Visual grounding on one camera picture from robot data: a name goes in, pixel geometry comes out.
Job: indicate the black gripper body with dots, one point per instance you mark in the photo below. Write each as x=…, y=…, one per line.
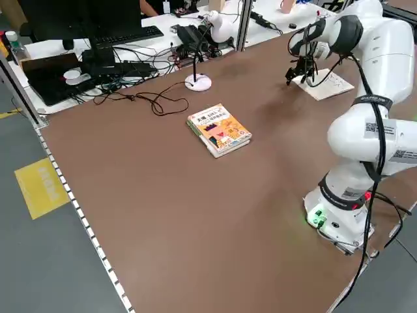
x=306, y=62

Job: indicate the lined paper notebook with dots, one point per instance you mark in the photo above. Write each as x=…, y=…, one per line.
x=329, y=86

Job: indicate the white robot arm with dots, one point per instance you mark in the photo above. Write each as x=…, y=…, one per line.
x=384, y=49

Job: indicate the black tape roll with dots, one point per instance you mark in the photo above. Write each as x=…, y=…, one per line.
x=292, y=25

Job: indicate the black power adapter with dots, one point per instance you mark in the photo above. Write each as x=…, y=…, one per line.
x=255, y=15
x=265, y=23

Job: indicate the pink container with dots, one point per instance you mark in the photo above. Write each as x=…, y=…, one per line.
x=286, y=5

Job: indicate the orange illustrated book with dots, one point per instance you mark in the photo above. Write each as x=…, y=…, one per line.
x=221, y=128

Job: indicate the wooden box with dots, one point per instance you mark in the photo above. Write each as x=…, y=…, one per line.
x=216, y=5

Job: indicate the black finned power supply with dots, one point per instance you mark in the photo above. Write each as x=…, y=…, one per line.
x=190, y=34

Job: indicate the white book with green spine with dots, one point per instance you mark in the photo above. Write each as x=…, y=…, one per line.
x=208, y=148

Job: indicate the person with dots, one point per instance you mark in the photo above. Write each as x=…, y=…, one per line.
x=151, y=6

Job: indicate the black keyboard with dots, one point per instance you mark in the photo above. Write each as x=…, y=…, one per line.
x=130, y=34

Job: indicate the white tape dispenser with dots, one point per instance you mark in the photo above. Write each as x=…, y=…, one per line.
x=76, y=77

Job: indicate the black monitor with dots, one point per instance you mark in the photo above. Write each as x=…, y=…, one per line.
x=81, y=16

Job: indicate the black laptop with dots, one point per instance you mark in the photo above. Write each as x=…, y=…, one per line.
x=49, y=78

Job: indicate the white toothed edge strip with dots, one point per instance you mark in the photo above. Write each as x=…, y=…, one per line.
x=81, y=215

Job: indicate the yellow floor sign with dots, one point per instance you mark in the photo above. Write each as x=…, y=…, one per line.
x=40, y=187

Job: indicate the bottle with white cap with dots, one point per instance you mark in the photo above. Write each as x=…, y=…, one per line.
x=14, y=44

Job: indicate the aluminium frame rail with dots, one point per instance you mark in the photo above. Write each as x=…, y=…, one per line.
x=242, y=26
x=19, y=88

